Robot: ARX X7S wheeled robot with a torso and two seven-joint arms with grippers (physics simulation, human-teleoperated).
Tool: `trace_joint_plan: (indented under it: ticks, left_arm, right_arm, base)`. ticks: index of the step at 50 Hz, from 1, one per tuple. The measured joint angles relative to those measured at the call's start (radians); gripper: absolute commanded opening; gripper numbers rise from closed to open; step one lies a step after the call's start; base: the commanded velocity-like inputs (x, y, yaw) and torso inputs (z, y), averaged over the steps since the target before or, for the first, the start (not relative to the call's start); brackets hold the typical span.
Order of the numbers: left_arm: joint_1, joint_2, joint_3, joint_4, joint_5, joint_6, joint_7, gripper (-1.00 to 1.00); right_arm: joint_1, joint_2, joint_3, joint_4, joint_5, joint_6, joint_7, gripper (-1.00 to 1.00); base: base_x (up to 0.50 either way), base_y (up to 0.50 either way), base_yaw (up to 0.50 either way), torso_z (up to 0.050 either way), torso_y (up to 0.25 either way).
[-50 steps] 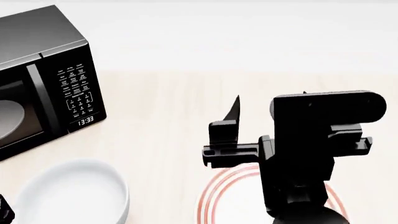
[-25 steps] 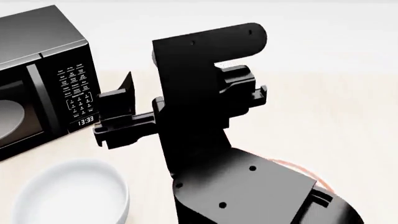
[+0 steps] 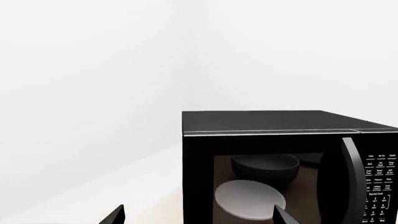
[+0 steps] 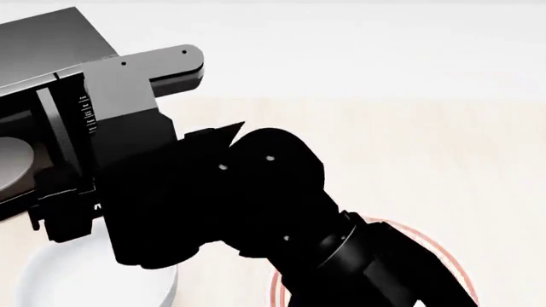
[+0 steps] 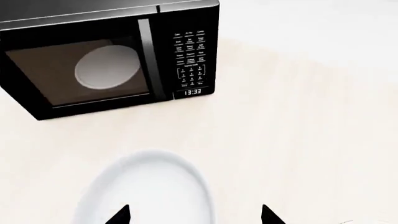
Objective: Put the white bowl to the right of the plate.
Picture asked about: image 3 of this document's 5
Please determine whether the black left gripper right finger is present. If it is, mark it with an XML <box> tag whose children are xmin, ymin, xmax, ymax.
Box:
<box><xmin>271</xmin><ymin>203</ymin><xmax>300</xmax><ymax>224</ymax></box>

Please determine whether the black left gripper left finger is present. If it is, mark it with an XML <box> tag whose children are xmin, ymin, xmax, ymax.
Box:
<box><xmin>98</xmin><ymin>203</ymin><xmax>126</xmax><ymax>224</ymax></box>

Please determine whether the black microwave oven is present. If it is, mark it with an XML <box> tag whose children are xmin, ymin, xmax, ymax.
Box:
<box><xmin>182</xmin><ymin>110</ymin><xmax>398</xmax><ymax>224</ymax></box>

